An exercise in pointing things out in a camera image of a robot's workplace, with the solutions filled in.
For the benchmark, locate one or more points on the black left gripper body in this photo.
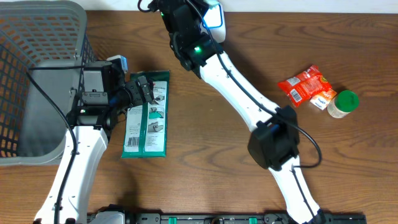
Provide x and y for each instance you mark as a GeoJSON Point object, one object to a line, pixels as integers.
{"type": "Point", "coordinates": [133, 96]}

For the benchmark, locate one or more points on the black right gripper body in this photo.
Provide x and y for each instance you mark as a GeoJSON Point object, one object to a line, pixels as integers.
{"type": "Point", "coordinates": [179, 43]}

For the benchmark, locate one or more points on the green 3M package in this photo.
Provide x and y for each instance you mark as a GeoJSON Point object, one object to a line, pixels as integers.
{"type": "Point", "coordinates": [146, 125]}

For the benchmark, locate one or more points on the red snack packet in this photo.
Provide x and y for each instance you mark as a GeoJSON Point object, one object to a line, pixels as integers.
{"type": "Point", "coordinates": [305, 85]}

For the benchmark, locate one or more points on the small orange box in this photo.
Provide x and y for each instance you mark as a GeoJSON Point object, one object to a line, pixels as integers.
{"type": "Point", "coordinates": [322, 99]}

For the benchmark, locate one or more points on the green lid jar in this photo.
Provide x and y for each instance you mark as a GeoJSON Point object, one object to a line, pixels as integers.
{"type": "Point", "coordinates": [343, 103]}

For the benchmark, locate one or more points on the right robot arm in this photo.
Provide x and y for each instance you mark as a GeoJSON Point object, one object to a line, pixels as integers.
{"type": "Point", "coordinates": [274, 139]}

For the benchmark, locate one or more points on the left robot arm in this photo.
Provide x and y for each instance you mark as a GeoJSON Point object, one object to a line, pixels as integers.
{"type": "Point", "coordinates": [88, 133]}

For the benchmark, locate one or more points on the white barcode scanner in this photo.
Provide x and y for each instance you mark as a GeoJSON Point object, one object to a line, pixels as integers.
{"type": "Point", "coordinates": [214, 19]}

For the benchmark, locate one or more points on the grey plastic mesh basket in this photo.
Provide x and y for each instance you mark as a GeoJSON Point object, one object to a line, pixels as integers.
{"type": "Point", "coordinates": [42, 45]}

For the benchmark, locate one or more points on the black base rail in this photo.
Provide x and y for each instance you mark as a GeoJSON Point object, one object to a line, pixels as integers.
{"type": "Point", "coordinates": [116, 214]}

